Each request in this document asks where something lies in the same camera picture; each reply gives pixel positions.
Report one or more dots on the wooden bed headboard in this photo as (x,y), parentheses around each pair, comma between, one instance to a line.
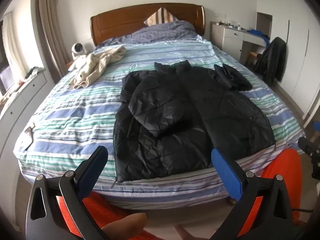
(120,22)

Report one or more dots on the brown curtain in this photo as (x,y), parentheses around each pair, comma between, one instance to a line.
(51,30)

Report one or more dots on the black puffer jacket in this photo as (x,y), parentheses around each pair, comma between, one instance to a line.
(180,112)

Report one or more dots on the striped pillow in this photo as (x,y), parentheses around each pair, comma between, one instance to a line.
(161,16)

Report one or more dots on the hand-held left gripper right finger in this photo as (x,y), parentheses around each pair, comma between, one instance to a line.
(228,176)

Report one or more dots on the white desk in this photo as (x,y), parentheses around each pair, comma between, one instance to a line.
(231,40)

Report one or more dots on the white wardrobe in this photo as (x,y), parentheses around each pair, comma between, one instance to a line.
(303,55)

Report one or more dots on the dark hanging jacket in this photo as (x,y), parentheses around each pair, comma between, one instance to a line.
(271,57)

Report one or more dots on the person's orange pants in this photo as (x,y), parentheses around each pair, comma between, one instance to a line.
(282,177)

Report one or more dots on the blue checked quilt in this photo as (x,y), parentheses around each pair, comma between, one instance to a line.
(160,33)

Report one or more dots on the blue cloth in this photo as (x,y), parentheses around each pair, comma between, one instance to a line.
(258,34)

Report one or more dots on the white round fan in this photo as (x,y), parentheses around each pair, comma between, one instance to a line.
(77,50)

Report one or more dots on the white window cabinet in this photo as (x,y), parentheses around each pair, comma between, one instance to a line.
(22,97)

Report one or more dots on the person's left foot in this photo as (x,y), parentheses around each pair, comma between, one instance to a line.
(125,223)

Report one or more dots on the wooden chair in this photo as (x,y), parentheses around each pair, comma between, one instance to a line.
(253,56)

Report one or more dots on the beige garment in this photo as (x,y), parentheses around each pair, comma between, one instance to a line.
(96,66)

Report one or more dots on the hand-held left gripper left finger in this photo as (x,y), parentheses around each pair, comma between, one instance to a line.
(88,173)

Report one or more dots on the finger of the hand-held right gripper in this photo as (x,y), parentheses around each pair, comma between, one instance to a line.
(304,143)

